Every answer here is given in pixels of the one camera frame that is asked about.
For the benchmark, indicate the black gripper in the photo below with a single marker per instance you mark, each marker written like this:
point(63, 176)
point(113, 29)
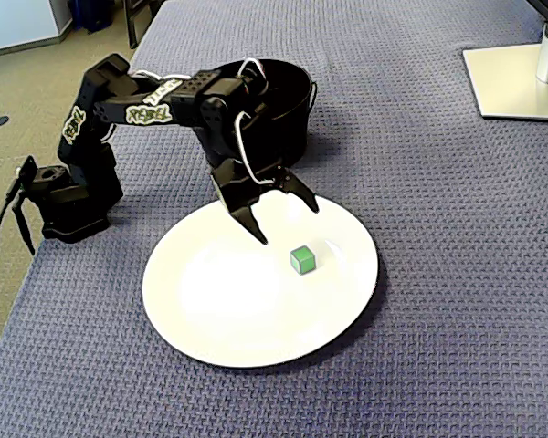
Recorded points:
point(238, 190)

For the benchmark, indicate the green cube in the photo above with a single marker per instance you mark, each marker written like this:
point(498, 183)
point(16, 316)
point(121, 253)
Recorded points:
point(302, 260)

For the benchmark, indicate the black robot arm with stickers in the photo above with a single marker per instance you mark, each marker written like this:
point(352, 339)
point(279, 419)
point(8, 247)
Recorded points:
point(87, 182)

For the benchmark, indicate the white round plate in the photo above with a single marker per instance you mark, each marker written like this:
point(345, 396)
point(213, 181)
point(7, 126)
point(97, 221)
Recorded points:
point(233, 296)

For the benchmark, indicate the black metal bucket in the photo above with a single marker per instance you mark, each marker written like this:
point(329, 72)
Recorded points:
point(292, 137)

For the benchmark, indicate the blue-grey woven table cloth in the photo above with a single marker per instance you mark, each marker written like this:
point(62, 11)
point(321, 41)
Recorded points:
point(438, 274)

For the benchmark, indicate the white monitor stand base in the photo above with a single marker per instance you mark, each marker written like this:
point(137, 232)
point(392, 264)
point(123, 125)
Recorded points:
point(507, 82)

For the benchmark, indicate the blue bin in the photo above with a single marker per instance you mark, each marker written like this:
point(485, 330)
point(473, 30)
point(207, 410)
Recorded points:
point(91, 13)

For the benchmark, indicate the black floor outlet disc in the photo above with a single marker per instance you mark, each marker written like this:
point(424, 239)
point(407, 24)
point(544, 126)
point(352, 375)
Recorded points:
point(0, 121)

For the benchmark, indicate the dark chair frame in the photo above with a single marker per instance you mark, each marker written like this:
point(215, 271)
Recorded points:
point(134, 23)

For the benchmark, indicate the white wall panel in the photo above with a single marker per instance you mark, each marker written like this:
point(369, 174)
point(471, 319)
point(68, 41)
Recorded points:
point(13, 23)

